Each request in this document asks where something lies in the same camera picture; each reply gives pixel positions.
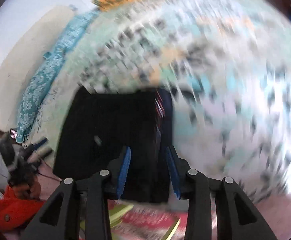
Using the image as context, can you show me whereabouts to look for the black pants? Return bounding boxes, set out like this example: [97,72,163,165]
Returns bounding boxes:
[53,88,173,203]

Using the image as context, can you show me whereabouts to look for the red patterned floor rug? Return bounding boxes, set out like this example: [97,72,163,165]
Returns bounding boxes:
[109,203,187,239]

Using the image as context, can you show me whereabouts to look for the orange knit sweater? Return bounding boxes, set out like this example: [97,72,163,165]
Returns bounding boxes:
[0,185,45,232]

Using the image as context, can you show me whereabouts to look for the pink dotted pajama pants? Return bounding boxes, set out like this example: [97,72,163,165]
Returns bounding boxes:
[3,162,291,240]

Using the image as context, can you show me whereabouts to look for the near blue floral pillow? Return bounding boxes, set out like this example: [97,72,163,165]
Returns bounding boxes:
[16,51,65,144]

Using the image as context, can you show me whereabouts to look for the blue floral pillow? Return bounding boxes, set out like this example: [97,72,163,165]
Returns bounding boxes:
[44,9,100,60]
[16,51,65,144]

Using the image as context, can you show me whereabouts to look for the floral bed sheet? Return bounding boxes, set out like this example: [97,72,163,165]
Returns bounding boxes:
[22,0,291,202]

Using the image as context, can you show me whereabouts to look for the far blue floral pillow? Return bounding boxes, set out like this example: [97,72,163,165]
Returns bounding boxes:
[44,9,100,60]

